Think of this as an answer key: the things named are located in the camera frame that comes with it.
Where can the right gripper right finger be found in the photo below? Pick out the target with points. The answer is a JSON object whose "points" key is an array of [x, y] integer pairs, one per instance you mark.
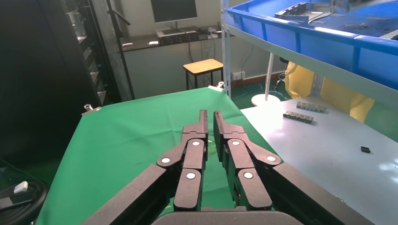
{"points": [[245, 180]]}

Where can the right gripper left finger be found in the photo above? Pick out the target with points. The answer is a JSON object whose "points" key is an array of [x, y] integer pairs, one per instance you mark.
{"points": [[192, 174]]}

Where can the green cloth mat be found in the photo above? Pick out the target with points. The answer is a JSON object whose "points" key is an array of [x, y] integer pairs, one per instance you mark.
{"points": [[124, 139]]}

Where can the white lamp stand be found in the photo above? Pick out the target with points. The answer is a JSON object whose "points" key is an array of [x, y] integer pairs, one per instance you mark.
{"points": [[264, 100]]}

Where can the silver binder clip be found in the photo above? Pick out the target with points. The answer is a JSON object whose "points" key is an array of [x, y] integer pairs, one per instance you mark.
{"points": [[217, 87], [90, 109]]}

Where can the wooden stool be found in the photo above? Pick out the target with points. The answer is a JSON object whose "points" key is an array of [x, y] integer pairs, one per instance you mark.
{"points": [[203, 66]]}

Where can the yellow plastic cover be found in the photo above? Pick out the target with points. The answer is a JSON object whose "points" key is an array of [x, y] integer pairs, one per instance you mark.
{"points": [[298, 84]]}

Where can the small black block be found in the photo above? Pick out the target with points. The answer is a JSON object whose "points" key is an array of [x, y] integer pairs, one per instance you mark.
{"points": [[365, 149]]}

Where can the black equipment box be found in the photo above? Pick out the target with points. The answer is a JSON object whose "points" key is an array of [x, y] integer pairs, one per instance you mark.
{"points": [[178, 38]]}

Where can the small white desk item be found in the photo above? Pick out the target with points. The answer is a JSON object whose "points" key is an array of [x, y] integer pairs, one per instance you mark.
{"points": [[127, 44], [154, 43]]}

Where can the dark office desk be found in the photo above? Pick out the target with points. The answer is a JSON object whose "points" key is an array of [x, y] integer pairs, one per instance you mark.
{"points": [[140, 46]]}

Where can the blue plastic bin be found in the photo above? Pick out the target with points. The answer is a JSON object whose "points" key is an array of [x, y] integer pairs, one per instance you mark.
{"points": [[326, 46]]}

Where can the black equipment rack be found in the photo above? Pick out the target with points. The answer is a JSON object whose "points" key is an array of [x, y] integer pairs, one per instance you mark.
{"points": [[77, 62]]}

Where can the black round base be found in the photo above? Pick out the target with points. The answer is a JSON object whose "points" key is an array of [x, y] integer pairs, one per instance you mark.
{"points": [[34, 205]]}

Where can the black computer monitor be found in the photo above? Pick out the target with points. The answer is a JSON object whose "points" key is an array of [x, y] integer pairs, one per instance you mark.
{"points": [[174, 11]]}

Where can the white plug adapter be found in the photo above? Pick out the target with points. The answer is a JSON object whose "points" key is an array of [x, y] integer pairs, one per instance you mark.
{"points": [[20, 188]]}

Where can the small grey metal rail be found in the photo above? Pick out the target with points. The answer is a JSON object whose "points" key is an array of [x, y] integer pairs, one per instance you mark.
{"points": [[311, 107], [298, 117]]}

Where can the white wall socket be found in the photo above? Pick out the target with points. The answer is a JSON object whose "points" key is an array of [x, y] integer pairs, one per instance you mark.
{"points": [[238, 75]]}

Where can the white perforated shelf post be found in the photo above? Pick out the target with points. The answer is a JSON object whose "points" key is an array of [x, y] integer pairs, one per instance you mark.
{"points": [[226, 46]]}

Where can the silver sheet metal bracket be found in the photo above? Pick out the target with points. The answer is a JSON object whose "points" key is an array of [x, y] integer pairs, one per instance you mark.
{"points": [[304, 12]]}

